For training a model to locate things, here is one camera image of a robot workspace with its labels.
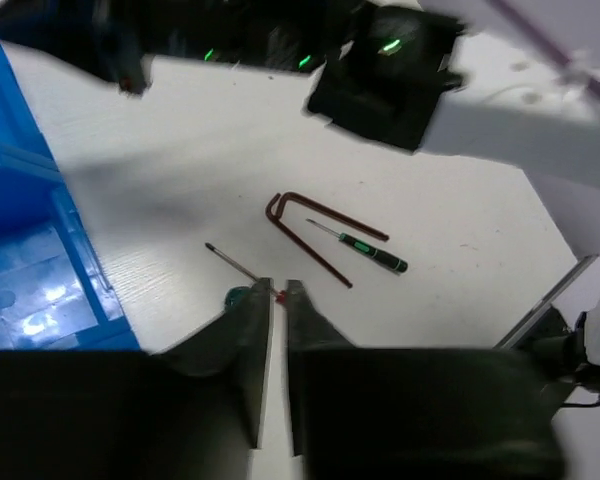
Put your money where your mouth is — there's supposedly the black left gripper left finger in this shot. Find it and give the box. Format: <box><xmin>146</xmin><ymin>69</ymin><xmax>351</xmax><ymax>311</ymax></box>
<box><xmin>156</xmin><ymin>278</ymin><xmax>273</xmax><ymax>448</ymax></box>

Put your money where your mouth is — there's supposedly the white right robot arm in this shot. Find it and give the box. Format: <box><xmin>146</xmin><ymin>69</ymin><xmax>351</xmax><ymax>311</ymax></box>
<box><xmin>0</xmin><ymin>1</ymin><xmax>600</xmax><ymax>188</ymax></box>

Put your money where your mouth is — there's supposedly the blue plastic divided bin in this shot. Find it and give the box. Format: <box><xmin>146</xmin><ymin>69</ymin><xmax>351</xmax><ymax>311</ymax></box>
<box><xmin>0</xmin><ymin>44</ymin><xmax>140</xmax><ymax>350</ymax></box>

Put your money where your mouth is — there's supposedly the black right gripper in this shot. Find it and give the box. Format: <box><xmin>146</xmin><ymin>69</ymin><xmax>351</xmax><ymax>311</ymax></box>
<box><xmin>0</xmin><ymin>0</ymin><xmax>466</xmax><ymax>152</ymax></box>

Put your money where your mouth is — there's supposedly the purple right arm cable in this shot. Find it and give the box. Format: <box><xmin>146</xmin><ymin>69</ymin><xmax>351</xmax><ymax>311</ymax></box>
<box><xmin>489</xmin><ymin>0</ymin><xmax>600</xmax><ymax>109</ymax></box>

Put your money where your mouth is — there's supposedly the stubby green screwdriver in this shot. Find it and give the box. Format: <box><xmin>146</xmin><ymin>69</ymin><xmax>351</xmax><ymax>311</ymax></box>
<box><xmin>224</xmin><ymin>286</ymin><xmax>251</xmax><ymax>309</ymax></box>

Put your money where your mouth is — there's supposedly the blue clear handle screwdriver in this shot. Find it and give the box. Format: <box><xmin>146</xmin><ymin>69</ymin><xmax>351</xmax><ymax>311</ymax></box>
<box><xmin>205</xmin><ymin>242</ymin><xmax>286</xmax><ymax>305</ymax></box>

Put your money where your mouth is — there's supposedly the dark red hex key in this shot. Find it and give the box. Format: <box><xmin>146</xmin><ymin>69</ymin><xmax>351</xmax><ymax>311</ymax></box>
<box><xmin>265</xmin><ymin>192</ymin><xmax>353</xmax><ymax>289</ymax></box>
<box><xmin>266</xmin><ymin>192</ymin><xmax>389</xmax><ymax>242</ymax></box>

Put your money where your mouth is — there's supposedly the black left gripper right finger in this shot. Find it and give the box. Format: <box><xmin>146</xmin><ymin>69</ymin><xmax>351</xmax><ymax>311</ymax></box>
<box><xmin>285</xmin><ymin>280</ymin><xmax>360</xmax><ymax>456</ymax></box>

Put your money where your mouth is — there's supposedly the black green precision screwdriver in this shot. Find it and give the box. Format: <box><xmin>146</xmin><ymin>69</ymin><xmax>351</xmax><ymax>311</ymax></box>
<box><xmin>306</xmin><ymin>218</ymin><xmax>408</xmax><ymax>274</ymax></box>

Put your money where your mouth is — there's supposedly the aluminium table edge rail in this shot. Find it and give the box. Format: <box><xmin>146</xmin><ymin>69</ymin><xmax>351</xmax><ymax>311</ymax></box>
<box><xmin>495</xmin><ymin>255</ymin><xmax>598</xmax><ymax>350</ymax></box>

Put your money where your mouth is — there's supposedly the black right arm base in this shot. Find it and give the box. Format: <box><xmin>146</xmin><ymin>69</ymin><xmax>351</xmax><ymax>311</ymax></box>
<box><xmin>518</xmin><ymin>307</ymin><xmax>600</xmax><ymax>411</ymax></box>

